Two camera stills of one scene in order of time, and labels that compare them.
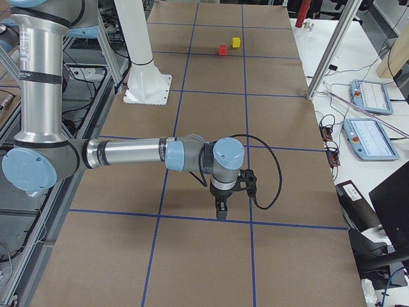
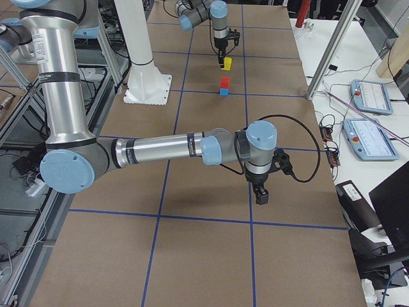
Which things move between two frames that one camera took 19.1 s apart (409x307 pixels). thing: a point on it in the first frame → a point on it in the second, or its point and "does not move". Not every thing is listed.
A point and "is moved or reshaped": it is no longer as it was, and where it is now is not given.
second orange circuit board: [333, 158] does not move
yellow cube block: [236, 41] → [227, 61]
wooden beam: [397, 56] does not move
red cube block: [223, 49] is moved or reshaped
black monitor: [391, 201] does not move
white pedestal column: [147, 85] does not move
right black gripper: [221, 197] → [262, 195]
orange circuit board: [326, 133] does not move
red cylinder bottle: [303, 11] does not move
